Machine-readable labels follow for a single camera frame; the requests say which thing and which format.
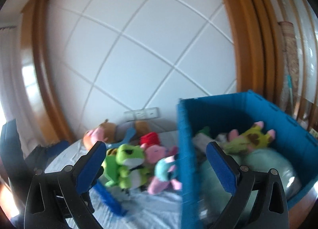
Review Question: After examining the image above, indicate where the green frog plush toy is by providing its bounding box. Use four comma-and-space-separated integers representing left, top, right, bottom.
102, 144, 149, 191

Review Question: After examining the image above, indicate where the teal plush in plastic wrap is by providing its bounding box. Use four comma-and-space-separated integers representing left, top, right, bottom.
199, 148, 301, 225

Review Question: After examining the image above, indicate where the brown striped plush toy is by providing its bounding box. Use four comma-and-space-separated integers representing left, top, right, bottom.
114, 120, 151, 142

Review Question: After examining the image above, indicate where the pink pig plush toy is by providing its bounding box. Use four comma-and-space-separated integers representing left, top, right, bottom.
141, 143, 178, 164

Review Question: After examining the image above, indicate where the teal and pink plush toy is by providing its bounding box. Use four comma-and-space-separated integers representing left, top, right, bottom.
147, 155, 182, 195

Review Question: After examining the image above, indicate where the pink starfish plush toy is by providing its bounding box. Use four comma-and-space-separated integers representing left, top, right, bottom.
221, 121, 276, 155

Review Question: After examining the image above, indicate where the orange plush toy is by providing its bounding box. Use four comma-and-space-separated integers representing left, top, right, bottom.
83, 119, 117, 151

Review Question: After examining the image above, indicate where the red plush toy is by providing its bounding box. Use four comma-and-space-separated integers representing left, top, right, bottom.
139, 132, 160, 149

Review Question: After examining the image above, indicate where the blue plastic storage bin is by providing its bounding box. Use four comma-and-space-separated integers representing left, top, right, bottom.
177, 90, 317, 228

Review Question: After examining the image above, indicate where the rolled patterned carpet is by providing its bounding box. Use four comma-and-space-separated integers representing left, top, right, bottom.
279, 21, 299, 118

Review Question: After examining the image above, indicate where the wooden slat partition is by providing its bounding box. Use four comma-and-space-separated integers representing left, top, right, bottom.
274, 0, 317, 130

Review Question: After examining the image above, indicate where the white wall socket panel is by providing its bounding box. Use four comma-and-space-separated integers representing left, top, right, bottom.
124, 107, 160, 121

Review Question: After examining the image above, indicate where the teal handled broom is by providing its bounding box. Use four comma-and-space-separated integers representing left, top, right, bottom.
287, 75, 294, 116

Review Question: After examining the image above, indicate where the wooden door frame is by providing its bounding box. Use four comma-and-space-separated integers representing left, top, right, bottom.
223, 0, 284, 104

